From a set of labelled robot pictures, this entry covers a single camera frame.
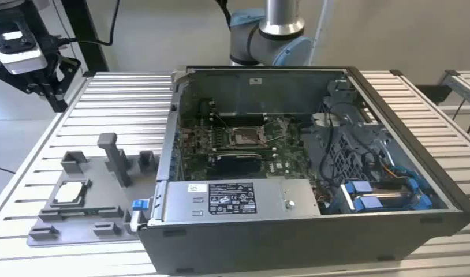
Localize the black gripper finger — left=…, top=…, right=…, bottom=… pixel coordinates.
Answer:
left=0, top=61, right=44, bottom=96
left=44, top=55, right=83, bottom=113

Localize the silver square CPU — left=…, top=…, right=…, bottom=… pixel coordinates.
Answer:
left=52, top=182, right=87, bottom=204

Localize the CPU socket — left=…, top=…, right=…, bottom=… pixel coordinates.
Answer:
left=228, top=126, right=263, bottom=148

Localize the black RAM slot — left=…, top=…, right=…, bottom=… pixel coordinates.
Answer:
left=211, top=146, right=276, bottom=154

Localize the grey parts rack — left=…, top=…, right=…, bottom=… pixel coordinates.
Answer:
left=25, top=132, right=161, bottom=248

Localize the green RAM stick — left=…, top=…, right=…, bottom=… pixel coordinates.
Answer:
left=40, top=208, right=119, bottom=216

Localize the hard disk in blue carrier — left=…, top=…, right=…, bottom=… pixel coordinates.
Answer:
left=351, top=192, right=433, bottom=214
left=128, top=197, right=153, bottom=233
left=343, top=178, right=422, bottom=197

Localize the silver power supply unit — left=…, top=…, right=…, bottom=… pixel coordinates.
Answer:
left=159, top=178, right=323, bottom=222

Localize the black graphics card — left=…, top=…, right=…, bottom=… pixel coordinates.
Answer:
left=212, top=152, right=262, bottom=177

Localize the metal socket cover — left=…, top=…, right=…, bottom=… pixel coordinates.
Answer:
left=256, top=124, right=268, bottom=147

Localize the green motherboard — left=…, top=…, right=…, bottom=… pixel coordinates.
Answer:
left=176, top=111, right=326, bottom=186

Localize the white vertical pole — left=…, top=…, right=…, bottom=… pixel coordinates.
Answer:
left=311, top=0, right=328, bottom=69

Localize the black open PC case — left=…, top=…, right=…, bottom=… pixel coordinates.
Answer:
left=136, top=65, right=470, bottom=275

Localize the black box under table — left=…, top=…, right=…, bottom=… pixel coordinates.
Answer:
left=412, top=84, right=453, bottom=105

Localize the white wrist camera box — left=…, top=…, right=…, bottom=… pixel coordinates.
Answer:
left=0, top=21, right=48, bottom=76

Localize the black vertical post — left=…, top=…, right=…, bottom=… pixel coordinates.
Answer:
left=59, top=0, right=109, bottom=73

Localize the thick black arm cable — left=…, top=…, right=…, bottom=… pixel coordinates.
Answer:
left=56, top=0, right=121, bottom=47

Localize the black wire in case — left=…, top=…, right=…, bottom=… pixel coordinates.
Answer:
left=318, top=109, right=338, bottom=186

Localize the grey drive cage frame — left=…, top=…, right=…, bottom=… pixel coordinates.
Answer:
left=299, top=79, right=398, bottom=188

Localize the aluminium frame table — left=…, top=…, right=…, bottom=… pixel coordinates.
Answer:
left=438, top=69, right=470, bottom=137

